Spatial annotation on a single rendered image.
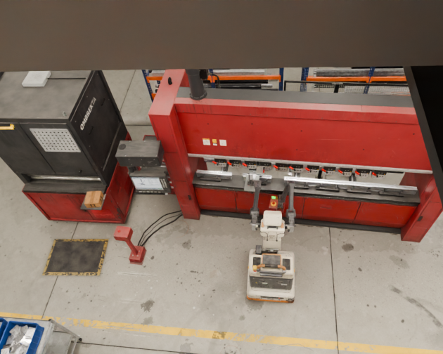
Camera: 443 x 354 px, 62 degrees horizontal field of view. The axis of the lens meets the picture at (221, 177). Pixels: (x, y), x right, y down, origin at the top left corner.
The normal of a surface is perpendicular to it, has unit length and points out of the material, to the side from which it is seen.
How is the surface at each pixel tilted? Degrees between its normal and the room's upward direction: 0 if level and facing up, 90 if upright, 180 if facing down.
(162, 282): 0
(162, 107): 0
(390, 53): 90
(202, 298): 0
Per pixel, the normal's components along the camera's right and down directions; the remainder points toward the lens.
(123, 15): -0.11, 0.80
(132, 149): -0.09, -0.59
